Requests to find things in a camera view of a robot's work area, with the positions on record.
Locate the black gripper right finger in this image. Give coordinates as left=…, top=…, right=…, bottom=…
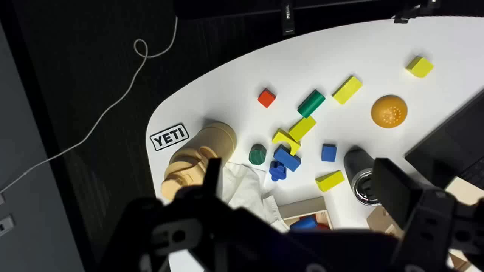
left=372, top=159, right=422, bottom=228

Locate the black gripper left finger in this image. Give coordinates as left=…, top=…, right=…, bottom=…
left=203, top=157, right=222, bottom=196

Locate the wooden shape sorter box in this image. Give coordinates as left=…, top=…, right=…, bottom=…
left=278, top=178, right=484, bottom=272

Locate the white crumpled cloth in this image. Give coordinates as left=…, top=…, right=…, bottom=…
left=218, top=163, right=289, bottom=233

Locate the black cylindrical can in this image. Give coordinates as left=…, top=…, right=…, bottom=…
left=343, top=145, right=378, bottom=206

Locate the tan Yeti water bottle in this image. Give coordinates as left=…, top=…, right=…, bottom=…
left=160, top=122, right=238, bottom=201

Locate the dark green wooden block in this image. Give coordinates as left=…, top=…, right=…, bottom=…
left=248, top=144, right=266, bottom=165

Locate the yellow block near can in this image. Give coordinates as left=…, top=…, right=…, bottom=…
left=316, top=171, right=345, bottom=192

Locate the blue flower-shaped wooden block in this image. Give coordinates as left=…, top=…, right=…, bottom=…
left=269, top=160, right=286, bottom=181

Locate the small blue wooden cube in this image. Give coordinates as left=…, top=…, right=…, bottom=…
left=321, top=144, right=337, bottom=162

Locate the orange dimpled ball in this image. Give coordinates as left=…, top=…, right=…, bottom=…
left=371, top=95, right=408, bottom=128

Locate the blue rectangular wooden block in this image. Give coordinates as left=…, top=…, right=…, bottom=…
left=274, top=145, right=301, bottom=171

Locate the yellow wooden arch block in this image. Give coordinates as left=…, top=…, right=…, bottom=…
left=272, top=130, right=301, bottom=156

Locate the red wooden cube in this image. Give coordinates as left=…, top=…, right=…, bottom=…
left=257, top=88, right=277, bottom=107

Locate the long yellow wooden block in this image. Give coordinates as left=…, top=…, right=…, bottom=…
left=333, top=76, right=363, bottom=104

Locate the yellow rectangular wooden block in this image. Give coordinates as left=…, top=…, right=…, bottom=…
left=289, top=116, right=316, bottom=142

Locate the green wooden cylinder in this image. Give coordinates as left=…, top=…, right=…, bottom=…
left=298, top=89, right=325, bottom=118

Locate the yellow wooden cube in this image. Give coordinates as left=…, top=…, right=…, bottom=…
left=407, top=56, right=434, bottom=79

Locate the white cable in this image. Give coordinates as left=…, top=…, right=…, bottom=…
left=0, top=14, right=180, bottom=195

